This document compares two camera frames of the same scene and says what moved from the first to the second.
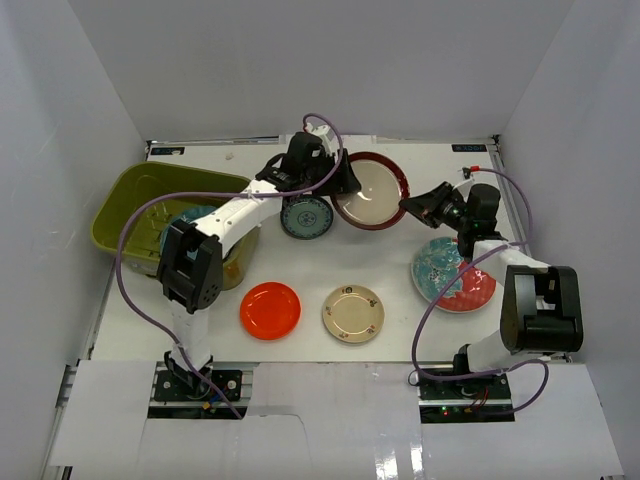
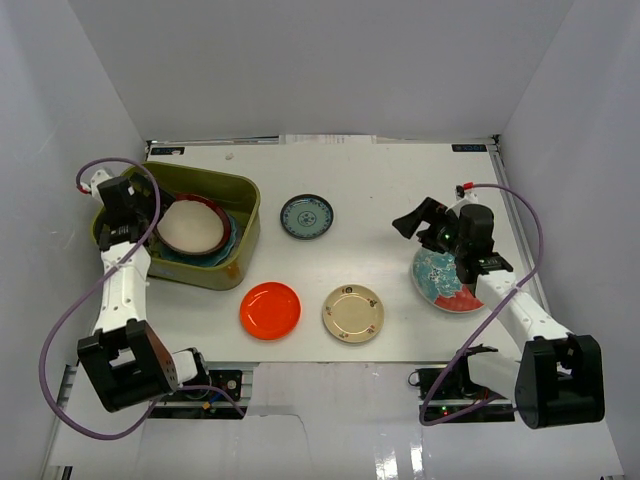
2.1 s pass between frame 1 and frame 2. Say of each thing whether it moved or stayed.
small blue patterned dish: stayed
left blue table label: stayed
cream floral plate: stayed
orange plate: stayed
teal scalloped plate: moved
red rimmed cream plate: moved
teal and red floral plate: stayed
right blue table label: stayed
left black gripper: moved
